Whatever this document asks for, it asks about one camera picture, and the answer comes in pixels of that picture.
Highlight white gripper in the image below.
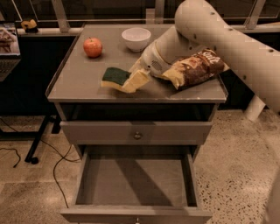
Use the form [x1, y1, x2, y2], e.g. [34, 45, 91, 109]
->
[122, 40, 175, 93]

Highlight green and yellow sponge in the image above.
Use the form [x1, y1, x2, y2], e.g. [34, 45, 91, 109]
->
[101, 67, 130, 89]

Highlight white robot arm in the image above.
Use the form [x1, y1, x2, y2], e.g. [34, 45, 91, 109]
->
[132, 0, 280, 115]

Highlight grey drawer cabinet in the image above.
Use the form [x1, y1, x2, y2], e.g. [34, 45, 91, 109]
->
[45, 23, 229, 224]

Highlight top drawer with knob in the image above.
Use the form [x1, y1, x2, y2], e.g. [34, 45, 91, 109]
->
[60, 121, 213, 145]

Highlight open middle drawer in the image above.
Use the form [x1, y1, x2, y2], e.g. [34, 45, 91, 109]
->
[60, 145, 212, 224]

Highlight white ceramic bowl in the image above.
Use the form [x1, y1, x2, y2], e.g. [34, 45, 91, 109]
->
[122, 27, 151, 53]

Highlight red apple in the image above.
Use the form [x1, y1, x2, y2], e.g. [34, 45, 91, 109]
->
[83, 38, 102, 58]

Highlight brown and yellow chip bag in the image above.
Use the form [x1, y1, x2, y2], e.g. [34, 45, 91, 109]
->
[161, 49, 228, 89]

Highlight black desk leg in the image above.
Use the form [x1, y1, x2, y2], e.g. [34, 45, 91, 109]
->
[24, 115, 61, 165]

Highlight metal window railing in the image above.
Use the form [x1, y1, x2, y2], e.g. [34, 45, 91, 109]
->
[0, 0, 280, 32]

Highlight yellow and black toy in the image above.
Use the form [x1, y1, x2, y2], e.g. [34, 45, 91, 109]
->
[21, 18, 39, 33]

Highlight open laptop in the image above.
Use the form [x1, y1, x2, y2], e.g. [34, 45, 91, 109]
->
[0, 21, 21, 81]

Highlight black floor cable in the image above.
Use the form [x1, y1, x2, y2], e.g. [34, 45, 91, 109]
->
[0, 115, 82, 209]

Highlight white post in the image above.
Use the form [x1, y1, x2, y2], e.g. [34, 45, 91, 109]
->
[244, 94, 265, 122]

